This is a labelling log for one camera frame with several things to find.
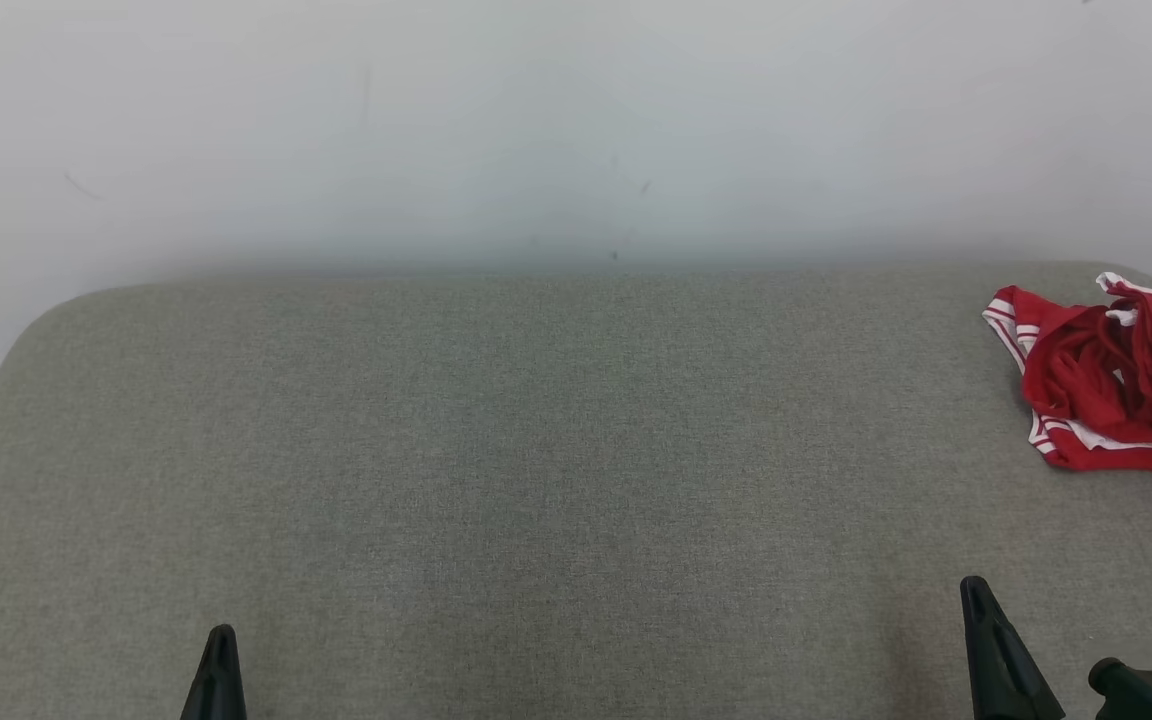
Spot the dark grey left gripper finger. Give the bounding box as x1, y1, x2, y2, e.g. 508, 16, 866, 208
181, 625, 222, 720
220, 625, 248, 720

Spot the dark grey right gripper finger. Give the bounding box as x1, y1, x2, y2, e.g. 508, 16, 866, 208
986, 595, 1068, 720
960, 576, 1013, 720

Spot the red Bulls basketball jersey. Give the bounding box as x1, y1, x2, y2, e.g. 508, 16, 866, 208
982, 285, 1152, 474

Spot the grey fabric sofa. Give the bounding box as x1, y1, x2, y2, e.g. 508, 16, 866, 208
0, 262, 1152, 720

